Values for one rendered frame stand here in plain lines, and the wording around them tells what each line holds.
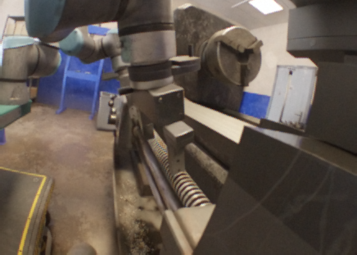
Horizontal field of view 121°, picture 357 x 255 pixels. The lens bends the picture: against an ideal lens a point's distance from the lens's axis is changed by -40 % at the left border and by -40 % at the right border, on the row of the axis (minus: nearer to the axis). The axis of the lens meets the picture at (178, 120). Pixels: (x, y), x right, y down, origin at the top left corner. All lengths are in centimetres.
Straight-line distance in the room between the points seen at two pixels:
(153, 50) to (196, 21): 65
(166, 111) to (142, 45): 10
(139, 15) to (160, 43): 5
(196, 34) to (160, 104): 66
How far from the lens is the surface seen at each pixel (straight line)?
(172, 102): 24
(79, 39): 58
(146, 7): 24
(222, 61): 66
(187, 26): 85
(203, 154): 37
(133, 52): 25
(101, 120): 277
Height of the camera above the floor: 88
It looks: 10 degrees down
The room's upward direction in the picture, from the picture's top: 13 degrees clockwise
